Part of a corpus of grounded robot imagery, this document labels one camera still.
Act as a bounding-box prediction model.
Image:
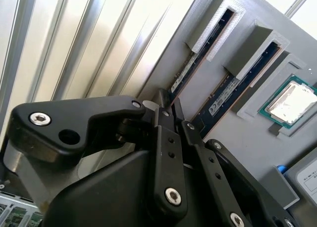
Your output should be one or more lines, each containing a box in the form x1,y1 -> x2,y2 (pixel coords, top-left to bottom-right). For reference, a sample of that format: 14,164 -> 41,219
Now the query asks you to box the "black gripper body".
42,147 -> 298,227

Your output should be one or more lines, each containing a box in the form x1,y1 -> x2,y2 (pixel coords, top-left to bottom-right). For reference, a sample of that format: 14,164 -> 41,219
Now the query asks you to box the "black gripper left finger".
3,88 -> 189,216

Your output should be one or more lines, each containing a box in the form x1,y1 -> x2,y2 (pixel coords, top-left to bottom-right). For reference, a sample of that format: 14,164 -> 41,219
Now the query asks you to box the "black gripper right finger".
172,97 -> 298,227

